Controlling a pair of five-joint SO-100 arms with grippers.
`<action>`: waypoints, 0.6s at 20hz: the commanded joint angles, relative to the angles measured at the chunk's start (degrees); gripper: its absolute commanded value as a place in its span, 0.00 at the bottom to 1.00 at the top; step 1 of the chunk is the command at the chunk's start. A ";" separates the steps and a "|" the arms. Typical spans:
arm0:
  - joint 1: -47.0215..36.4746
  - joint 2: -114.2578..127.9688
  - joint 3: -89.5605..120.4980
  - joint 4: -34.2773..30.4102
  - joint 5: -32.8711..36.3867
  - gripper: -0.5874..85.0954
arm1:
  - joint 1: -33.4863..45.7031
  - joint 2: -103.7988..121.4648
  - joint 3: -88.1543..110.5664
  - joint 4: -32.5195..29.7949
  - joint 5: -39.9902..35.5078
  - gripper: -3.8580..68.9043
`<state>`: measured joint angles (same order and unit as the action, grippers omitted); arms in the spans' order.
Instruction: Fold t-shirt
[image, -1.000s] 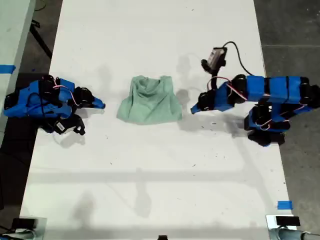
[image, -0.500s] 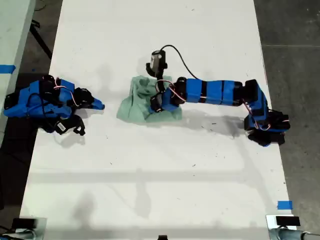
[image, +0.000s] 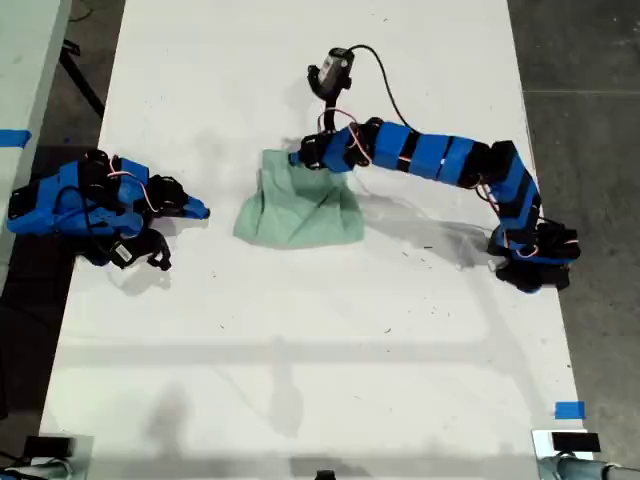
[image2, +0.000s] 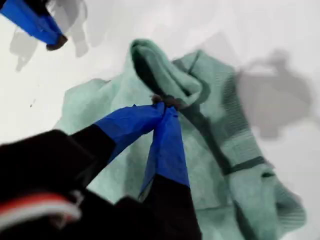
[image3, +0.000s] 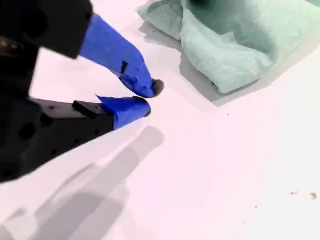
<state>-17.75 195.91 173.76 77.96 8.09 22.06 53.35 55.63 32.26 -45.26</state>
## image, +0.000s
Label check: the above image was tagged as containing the pale green t-shirt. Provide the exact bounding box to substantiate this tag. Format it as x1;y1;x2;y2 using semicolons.
232;148;366;250

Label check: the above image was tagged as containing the black stand leg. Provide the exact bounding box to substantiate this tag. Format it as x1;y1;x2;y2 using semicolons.
58;41;107;120

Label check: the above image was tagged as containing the long blue tape strip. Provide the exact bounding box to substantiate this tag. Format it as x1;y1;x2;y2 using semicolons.
0;129;33;148

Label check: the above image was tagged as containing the pale side table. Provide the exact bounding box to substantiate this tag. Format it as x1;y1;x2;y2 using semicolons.
0;0;74;296

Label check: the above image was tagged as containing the silver metal plate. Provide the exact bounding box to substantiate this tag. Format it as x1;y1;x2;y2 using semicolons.
37;433;95;480
531;428;597;462

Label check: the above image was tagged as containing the black box on metal plate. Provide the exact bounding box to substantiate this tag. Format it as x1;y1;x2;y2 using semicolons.
23;436;76;457
551;432;601;454

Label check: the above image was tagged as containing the short blue tape strip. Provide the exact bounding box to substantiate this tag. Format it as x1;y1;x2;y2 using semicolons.
554;400;587;421

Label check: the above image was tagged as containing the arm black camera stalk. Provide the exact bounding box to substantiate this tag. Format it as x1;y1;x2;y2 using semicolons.
318;97;347;134

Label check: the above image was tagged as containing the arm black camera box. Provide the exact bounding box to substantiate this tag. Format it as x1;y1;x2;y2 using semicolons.
106;230;171;273
306;47;357;101

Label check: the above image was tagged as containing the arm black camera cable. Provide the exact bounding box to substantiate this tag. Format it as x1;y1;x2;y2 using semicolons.
348;44;412;129
52;187;119;251

